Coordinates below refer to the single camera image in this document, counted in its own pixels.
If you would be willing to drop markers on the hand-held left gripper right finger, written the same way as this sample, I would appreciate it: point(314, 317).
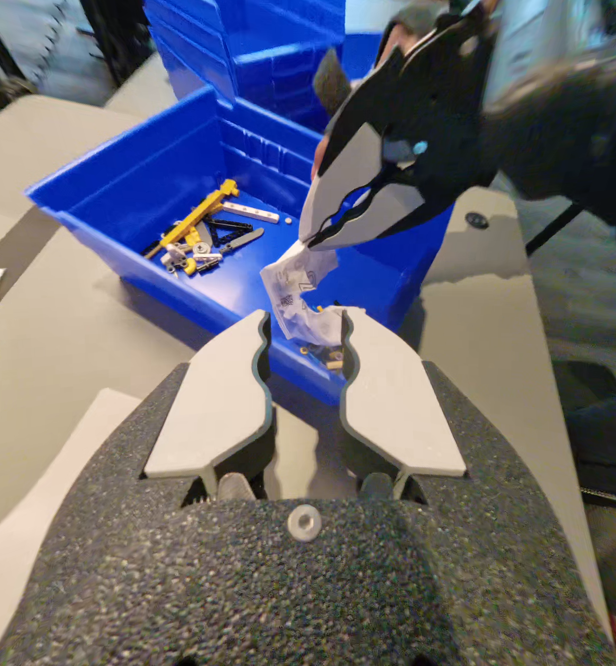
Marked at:
point(401, 416)

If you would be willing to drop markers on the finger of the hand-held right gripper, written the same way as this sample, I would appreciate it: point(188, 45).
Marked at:
point(391, 208)
point(344, 171)

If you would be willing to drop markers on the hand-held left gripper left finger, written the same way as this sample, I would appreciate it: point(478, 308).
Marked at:
point(214, 411)

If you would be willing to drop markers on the small white paper bag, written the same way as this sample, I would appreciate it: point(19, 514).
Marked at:
point(297, 281)

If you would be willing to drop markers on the blue plastic bin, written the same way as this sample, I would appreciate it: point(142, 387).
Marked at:
point(131, 171)

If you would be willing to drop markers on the person's right forearm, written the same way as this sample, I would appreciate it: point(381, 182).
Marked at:
point(573, 145)

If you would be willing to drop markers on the cluster of small lego pieces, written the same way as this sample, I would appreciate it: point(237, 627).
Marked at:
point(334, 359)

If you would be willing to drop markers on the pile of loose lego pieces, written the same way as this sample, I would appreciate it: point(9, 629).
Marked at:
point(198, 213)

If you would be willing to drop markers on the lego instruction booklet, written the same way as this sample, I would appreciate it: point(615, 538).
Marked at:
point(37, 494)

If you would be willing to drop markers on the person's right hand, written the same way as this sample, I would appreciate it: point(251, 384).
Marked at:
point(331, 83)

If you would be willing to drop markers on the black table grommet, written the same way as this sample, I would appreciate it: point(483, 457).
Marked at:
point(478, 220)

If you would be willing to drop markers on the stacked blue plastic bins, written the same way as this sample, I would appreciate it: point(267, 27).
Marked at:
point(245, 52)

